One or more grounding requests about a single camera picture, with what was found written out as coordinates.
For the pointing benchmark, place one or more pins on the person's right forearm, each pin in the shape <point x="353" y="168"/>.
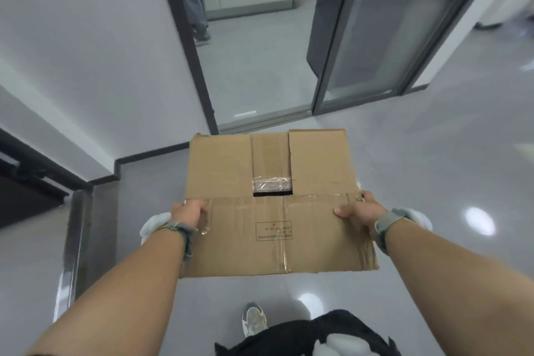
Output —
<point x="450" y="280"/>

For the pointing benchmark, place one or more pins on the clear packing tape strip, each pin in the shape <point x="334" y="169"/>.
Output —
<point x="272" y="182"/>

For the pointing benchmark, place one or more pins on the grey white sneaker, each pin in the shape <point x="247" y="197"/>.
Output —
<point x="253" y="320"/>

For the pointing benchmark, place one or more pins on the black clothing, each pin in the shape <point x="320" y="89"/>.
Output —
<point x="292" y="337"/>

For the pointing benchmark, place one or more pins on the person's left forearm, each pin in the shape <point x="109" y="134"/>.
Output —
<point x="121" y="284"/>

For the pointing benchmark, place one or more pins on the person's left thumb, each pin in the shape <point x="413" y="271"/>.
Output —
<point x="200" y="207"/>

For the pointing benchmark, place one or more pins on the dark framed glass door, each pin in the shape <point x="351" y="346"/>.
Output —
<point x="396" y="22"/>

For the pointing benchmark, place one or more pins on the brown cardboard box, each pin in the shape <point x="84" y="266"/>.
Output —
<point x="317" y="168"/>

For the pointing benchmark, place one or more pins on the person's right thumb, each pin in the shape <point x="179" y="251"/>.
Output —
<point x="345" y="212"/>

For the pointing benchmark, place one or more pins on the dark door frame post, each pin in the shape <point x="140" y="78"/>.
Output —
<point x="187" y="38"/>

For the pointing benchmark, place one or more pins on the person's left hand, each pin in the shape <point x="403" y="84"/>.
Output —
<point x="186" y="213"/>

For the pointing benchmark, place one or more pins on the steel lift door frame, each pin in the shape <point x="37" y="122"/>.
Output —
<point x="73" y="243"/>

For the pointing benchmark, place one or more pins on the person's right hand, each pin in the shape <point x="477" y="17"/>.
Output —
<point x="365" y="214"/>

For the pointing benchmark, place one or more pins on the white wrist-worn pad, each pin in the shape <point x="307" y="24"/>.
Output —
<point x="154" y="228"/>
<point x="419" y="217"/>

